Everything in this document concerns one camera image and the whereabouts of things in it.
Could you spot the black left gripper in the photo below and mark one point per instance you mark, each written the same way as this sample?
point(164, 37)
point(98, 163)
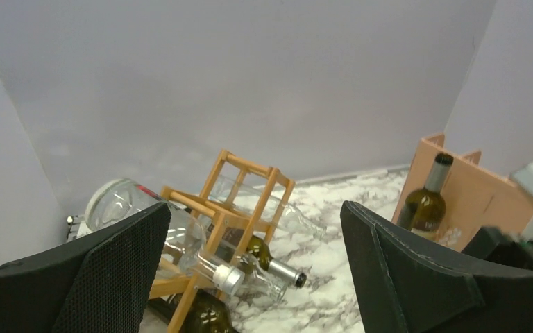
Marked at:
point(405, 283)

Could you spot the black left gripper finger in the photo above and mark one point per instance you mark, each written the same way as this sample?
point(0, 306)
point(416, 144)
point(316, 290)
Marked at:
point(98, 283)

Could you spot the green wine bottle silver neck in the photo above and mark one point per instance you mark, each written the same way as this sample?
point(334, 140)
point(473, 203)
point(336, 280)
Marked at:
point(424, 208)

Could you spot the clear glass jug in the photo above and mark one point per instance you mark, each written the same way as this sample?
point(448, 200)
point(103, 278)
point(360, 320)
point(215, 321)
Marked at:
point(179, 238)

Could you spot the dark green wine bottle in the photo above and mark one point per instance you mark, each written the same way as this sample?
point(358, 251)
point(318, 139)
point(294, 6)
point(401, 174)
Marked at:
point(207, 314)

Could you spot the clear glass bottle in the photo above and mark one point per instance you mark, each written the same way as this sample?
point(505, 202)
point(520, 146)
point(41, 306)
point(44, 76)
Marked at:
point(244, 198)
point(252, 275)

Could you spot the wooden wine rack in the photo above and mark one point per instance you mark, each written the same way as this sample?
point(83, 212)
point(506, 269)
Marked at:
point(222, 216)

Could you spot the pink plastic organizer rack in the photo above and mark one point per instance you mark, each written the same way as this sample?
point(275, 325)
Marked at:
point(474, 196)

